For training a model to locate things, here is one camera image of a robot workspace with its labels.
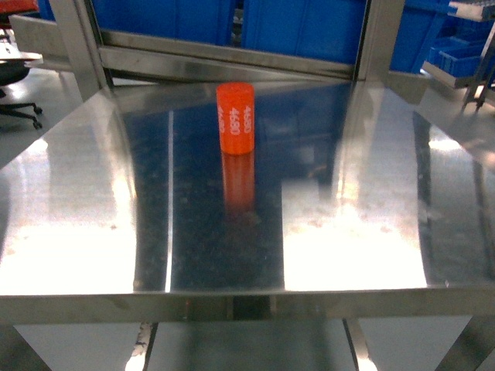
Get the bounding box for orange cylindrical capacitor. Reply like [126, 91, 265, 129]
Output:
[216, 82, 255, 155]

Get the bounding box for stainless steel table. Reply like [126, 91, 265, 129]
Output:
[1, 83, 494, 370]

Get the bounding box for blue plastic bin left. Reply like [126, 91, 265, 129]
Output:
[93, 1, 235, 46]

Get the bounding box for blue plastic bin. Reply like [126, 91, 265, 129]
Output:
[390, 1, 450, 73]
[93, 1, 235, 46]
[241, 0, 366, 65]

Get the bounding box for blue plastic bin middle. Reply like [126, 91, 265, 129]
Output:
[241, 0, 366, 65]

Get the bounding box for blue plastic bin right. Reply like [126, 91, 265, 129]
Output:
[390, 1, 450, 73]

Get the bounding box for small blue tray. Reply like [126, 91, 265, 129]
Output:
[422, 37, 484, 89]

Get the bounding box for grey side shelf rack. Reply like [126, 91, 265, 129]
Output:
[422, 1, 494, 108]

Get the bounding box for stainless steel rack frame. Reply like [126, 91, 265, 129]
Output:
[50, 1, 429, 104]

